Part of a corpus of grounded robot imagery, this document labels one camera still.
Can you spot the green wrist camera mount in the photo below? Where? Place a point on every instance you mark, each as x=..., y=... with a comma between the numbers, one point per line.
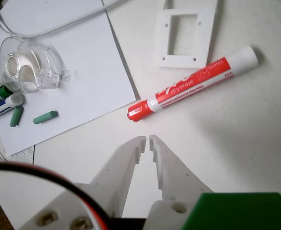
x=238, y=213

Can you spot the clear tape dispenser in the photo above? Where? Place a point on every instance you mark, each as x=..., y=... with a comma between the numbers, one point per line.
x=30, y=72

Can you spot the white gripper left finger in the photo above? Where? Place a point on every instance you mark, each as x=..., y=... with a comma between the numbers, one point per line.
x=121, y=167

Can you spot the white printed frame plate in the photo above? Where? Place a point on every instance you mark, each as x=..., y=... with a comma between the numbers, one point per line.
x=161, y=36

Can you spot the gridded mat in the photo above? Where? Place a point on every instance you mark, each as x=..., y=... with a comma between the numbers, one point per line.
x=25, y=155

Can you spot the red Expo dry-erase marker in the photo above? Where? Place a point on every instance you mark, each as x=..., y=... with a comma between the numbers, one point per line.
x=190, y=83

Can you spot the white paper sheet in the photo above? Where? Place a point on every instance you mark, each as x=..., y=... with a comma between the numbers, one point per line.
x=82, y=72

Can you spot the green marker cap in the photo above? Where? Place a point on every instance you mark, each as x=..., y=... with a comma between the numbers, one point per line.
x=16, y=116
x=45, y=117

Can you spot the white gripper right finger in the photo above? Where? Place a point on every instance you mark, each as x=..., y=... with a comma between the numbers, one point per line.
x=173, y=175

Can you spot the green Expo marker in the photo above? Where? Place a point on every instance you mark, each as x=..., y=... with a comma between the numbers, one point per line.
x=1, y=92

